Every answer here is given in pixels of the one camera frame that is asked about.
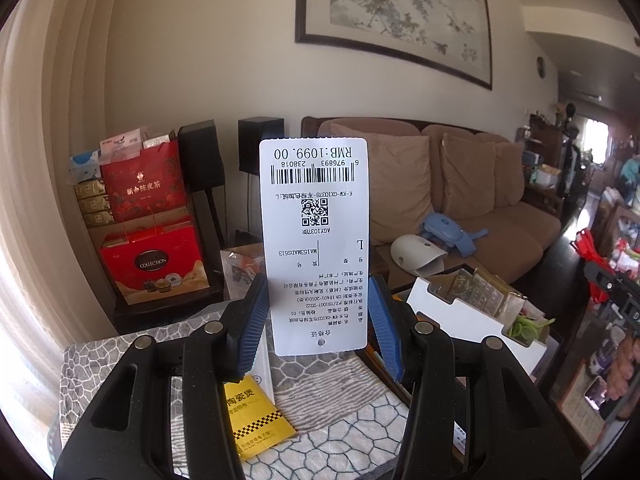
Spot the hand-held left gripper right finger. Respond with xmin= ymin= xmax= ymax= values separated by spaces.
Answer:
xmin=367 ymin=274 xmax=583 ymax=480

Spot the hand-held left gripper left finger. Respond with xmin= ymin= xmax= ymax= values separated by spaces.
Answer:
xmin=52 ymin=272 xmax=271 ymax=480

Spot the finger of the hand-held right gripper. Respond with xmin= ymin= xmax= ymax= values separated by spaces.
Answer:
xmin=583 ymin=260 xmax=632 ymax=307

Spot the red cord bundle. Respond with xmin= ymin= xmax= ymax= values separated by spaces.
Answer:
xmin=574 ymin=230 xmax=609 ymax=311

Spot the black and white cardboard box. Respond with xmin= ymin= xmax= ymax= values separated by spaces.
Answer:
xmin=406 ymin=267 xmax=551 ymax=386

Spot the green rope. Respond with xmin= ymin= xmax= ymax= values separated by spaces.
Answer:
xmin=509 ymin=314 xmax=549 ymax=342

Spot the yellow booklet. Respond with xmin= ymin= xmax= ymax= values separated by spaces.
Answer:
xmin=222 ymin=375 xmax=298 ymax=461

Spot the white price tag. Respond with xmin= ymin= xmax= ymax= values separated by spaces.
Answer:
xmin=259 ymin=136 xmax=370 ymax=357

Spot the person's right hand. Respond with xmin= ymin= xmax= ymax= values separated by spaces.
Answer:
xmin=603 ymin=336 xmax=640 ymax=402

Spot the clear plastic bag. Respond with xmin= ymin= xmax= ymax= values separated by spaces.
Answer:
xmin=222 ymin=251 xmax=266 ymax=302

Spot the cluttered brown cardboard box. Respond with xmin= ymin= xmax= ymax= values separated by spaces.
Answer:
xmin=220 ymin=244 xmax=266 ymax=307

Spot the smartphone with lit screen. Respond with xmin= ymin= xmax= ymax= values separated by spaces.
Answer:
xmin=585 ymin=377 xmax=609 ymax=409

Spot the black speaker stand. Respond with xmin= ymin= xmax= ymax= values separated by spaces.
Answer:
xmin=247 ymin=175 xmax=263 ymax=241
xmin=192 ymin=190 xmax=224 ymax=261

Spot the brown sofa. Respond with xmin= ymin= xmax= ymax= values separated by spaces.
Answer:
xmin=301 ymin=116 xmax=564 ymax=286

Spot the light blue massager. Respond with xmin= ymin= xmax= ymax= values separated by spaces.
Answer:
xmin=419 ymin=212 xmax=489 ymax=256

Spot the red Collection gift bag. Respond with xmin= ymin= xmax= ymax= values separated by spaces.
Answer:
xmin=99 ymin=224 xmax=211 ymax=306

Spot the dark wooden cabinet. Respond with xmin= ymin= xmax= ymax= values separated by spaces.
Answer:
xmin=527 ymin=115 xmax=574 ymax=211

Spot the brown sofa cushion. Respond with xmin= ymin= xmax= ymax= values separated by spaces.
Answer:
xmin=492 ymin=141 xmax=526 ymax=209
xmin=440 ymin=132 xmax=499 ymax=221
xmin=330 ymin=124 xmax=434 ymax=246

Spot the black speaker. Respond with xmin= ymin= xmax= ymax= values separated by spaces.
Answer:
xmin=177 ymin=120 xmax=226 ymax=194
xmin=238 ymin=116 xmax=285 ymax=176

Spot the gold tea box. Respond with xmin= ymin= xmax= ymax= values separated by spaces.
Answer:
xmin=74 ymin=181 xmax=107 ymax=201
xmin=81 ymin=210 xmax=114 ymax=229
xmin=77 ymin=196 xmax=111 ymax=215

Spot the white pink packet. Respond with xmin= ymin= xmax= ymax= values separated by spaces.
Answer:
xmin=99 ymin=127 xmax=144 ymax=161

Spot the blue white tissue pack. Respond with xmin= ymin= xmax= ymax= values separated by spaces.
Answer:
xmin=67 ymin=150 xmax=104 ymax=185

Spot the white curtain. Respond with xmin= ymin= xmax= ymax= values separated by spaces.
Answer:
xmin=0 ymin=0 xmax=126 ymax=411

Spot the framed ink painting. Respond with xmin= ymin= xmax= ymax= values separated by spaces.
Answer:
xmin=295 ymin=0 xmax=493 ymax=92

